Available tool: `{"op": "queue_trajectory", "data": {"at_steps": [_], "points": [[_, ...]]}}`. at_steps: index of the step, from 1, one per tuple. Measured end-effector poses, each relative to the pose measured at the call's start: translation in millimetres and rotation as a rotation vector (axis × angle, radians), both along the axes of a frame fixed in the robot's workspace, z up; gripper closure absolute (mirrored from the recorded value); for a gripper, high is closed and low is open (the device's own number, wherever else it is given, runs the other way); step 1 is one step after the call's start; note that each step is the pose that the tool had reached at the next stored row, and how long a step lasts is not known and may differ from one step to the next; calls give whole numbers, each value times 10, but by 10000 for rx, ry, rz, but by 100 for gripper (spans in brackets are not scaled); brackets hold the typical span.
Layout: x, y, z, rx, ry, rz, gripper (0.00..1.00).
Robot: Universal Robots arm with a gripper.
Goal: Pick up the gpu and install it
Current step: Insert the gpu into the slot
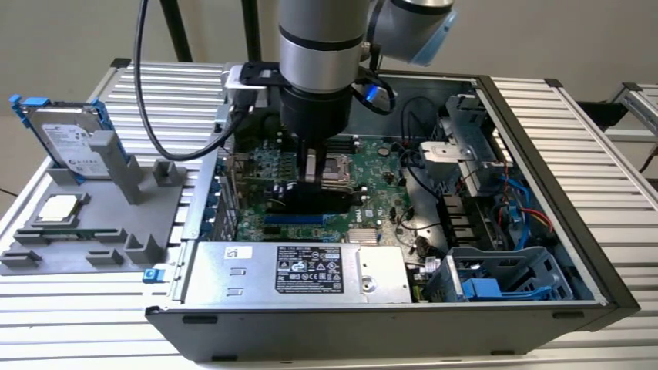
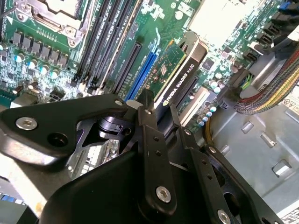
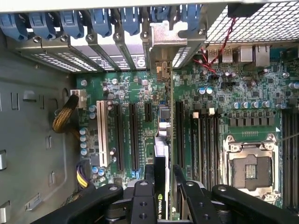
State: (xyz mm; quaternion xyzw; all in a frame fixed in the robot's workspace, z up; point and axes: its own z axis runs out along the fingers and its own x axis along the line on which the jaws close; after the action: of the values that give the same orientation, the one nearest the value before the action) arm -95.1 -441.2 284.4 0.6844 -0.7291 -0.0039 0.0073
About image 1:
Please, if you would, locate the black wire loop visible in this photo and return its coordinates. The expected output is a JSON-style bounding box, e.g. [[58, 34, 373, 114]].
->
[[401, 96, 440, 150]]

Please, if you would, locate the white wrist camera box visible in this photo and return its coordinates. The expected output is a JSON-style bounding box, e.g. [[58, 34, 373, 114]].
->
[[221, 64, 270, 92]]

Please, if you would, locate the silver power supply unit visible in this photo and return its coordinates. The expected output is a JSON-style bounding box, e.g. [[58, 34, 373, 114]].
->
[[179, 240, 416, 305]]

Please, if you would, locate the silver finned chipset heatsink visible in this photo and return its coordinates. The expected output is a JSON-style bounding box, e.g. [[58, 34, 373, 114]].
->
[[347, 227, 382, 244]]

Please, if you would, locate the green Dell motherboard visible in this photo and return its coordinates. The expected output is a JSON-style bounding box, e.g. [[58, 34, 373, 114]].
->
[[226, 133, 418, 247]]

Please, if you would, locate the metal drive bracket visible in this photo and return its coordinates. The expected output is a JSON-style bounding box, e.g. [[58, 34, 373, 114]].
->
[[420, 94, 516, 197]]

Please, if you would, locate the grey plastic parts rack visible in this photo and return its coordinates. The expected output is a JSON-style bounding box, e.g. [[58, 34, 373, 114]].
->
[[0, 129, 190, 277]]

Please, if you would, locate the blue expansion slot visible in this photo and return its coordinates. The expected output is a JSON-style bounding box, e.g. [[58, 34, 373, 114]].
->
[[265, 214, 330, 227]]

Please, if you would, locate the CPU socket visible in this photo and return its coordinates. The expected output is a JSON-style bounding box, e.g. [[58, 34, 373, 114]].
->
[[321, 153, 354, 182]]

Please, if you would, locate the open grey PC case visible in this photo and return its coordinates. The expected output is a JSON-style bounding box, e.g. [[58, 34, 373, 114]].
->
[[146, 61, 642, 363]]

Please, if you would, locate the neighbouring metal slat table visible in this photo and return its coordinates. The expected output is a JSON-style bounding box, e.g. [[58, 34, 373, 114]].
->
[[604, 81, 658, 143]]

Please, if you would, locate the silver CPU chip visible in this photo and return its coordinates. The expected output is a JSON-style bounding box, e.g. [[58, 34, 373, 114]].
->
[[39, 194, 83, 224]]

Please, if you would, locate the red wire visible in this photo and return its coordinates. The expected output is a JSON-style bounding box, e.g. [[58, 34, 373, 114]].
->
[[520, 207, 556, 232]]

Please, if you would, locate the green RAM stick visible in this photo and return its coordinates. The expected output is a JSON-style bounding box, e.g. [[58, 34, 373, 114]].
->
[[18, 229, 123, 237]]

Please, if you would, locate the blue plastic disk bay clip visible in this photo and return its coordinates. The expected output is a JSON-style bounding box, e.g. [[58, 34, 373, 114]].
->
[[462, 277, 501, 301]]

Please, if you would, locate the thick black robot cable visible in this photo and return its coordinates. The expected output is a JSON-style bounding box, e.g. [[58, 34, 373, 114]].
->
[[133, 0, 258, 163]]

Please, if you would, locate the black stand pole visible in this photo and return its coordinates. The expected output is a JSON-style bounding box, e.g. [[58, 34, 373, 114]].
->
[[159, 0, 195, 62], [241, 0, 265, 65]]

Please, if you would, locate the round black case speaker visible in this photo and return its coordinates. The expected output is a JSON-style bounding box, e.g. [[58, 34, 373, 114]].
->
[[259, 109, 283, 136]]

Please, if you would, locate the hard disk in blue carrier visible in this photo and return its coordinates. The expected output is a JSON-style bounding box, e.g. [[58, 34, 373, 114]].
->
[[8, 94, 125, 186]]

